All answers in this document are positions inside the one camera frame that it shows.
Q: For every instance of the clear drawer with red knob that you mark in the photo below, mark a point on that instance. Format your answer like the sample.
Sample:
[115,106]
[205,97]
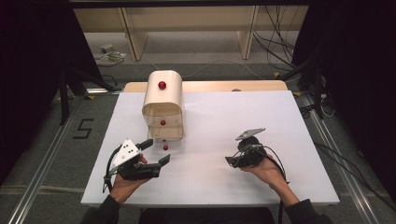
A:
[165,147]

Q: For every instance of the person's right hand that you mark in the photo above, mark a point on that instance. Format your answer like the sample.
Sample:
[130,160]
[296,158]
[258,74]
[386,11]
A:
[267,171]

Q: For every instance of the black metal stand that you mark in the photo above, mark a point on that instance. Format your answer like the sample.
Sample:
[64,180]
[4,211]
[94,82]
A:
[63,99]
[317,93]

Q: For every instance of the person's dark clothing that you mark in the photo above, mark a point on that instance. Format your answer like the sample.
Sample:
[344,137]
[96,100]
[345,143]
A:
[205,216]

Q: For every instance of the person's left hand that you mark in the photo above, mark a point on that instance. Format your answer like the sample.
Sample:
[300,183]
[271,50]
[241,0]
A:
[124,188]

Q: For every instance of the white power adapter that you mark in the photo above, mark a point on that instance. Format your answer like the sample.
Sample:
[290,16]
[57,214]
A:
[106,48]

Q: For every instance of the black curtain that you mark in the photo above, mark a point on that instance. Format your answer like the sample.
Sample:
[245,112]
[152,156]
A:
[31,62]
[358,62]

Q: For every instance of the white table cover sheet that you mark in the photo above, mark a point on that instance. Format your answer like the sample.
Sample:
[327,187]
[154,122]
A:
[211,130]

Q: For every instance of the beige wooden furniture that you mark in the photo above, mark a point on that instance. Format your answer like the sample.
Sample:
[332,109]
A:
[137,40]

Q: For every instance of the cream drawer cabinet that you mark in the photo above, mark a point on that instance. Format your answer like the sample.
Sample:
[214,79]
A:
[171,93]

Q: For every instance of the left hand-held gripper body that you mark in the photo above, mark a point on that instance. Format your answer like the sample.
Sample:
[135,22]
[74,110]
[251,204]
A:
[126,154]

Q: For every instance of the wooden table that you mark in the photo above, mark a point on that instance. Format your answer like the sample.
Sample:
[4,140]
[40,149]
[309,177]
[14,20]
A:
[211,86]

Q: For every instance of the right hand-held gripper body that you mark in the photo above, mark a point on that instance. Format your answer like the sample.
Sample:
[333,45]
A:
[252,155]

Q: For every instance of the aluminium floor rail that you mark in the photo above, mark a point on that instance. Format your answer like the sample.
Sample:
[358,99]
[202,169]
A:
[342,174]
[40,174]

